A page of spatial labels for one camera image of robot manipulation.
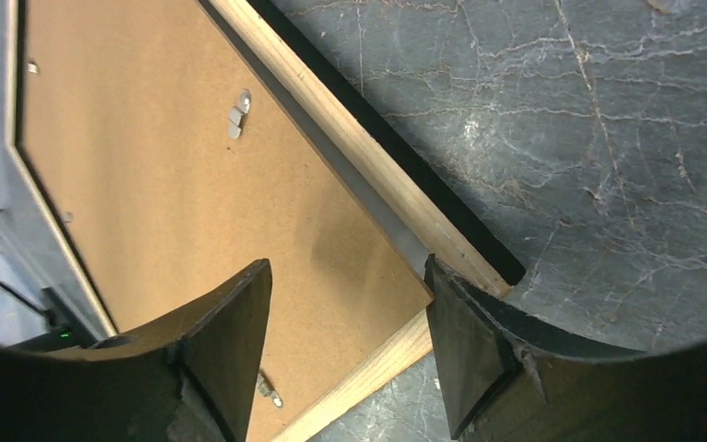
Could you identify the landscape photo print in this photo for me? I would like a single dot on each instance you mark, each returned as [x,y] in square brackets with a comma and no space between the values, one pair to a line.
[400,236]

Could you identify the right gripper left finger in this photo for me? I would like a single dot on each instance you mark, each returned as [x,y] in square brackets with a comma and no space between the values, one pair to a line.
[188,375]

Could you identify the brown cardboard backing board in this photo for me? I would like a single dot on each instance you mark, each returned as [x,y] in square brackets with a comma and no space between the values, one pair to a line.
[126,122]

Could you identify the wooden picture frame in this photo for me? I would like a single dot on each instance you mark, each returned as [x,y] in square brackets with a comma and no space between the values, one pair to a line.
[398,174]

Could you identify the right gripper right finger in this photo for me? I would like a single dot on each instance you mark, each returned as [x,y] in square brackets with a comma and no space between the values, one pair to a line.
[507,376]

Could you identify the silver turn clip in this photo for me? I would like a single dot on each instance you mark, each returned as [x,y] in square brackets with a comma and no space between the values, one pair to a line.
[237,114]

